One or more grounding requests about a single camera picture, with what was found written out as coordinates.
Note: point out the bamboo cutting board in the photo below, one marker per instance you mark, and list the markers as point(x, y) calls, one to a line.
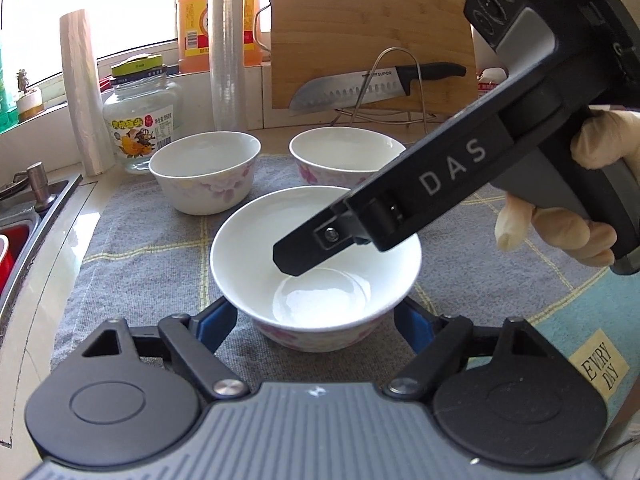
point(350, 20)

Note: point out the glass jar with green lid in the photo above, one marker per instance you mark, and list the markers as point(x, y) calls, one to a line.
point(140, 120)

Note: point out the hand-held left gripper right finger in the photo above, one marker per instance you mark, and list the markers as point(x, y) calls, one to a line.
point(414, 326)

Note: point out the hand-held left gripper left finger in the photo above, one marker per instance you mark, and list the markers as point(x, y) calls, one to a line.
point(216, 322)

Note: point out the orange cooking oil bottle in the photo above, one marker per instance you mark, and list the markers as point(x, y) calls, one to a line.
point(192, 20)

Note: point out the metal soap pump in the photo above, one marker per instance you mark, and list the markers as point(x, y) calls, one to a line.
point(39, 182)

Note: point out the white paper roll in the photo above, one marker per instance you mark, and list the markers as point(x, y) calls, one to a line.
point(87, 100)

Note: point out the green plastic bottle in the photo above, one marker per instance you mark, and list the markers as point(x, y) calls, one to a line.
point(7, 95)

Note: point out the small potted figurine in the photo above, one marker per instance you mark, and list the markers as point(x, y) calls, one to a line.
point(27, 100)

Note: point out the steel sink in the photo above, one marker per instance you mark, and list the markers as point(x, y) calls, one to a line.
point(45, 220)

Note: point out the clear plastic wrap roll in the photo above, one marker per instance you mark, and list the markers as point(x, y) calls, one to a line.
point(227, 60)

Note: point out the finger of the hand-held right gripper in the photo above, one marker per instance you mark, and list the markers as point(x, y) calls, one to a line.
point(310, 247)

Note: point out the white floral bowl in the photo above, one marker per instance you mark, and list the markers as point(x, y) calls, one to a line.
point(205, 160)
point(345, 152)
point(250, 260)

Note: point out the person's light jacket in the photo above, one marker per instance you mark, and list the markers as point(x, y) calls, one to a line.
point(625, 450)

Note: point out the person's right hand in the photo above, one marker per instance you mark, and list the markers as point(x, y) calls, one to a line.
point(560, 225)

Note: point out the grey and blue checked mat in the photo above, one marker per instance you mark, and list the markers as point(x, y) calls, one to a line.
point(150, 260)

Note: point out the red basin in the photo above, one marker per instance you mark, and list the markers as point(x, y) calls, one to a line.
point(6, 265)

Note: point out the red print food bag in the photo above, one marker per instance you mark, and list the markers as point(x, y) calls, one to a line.
point(487, 82)

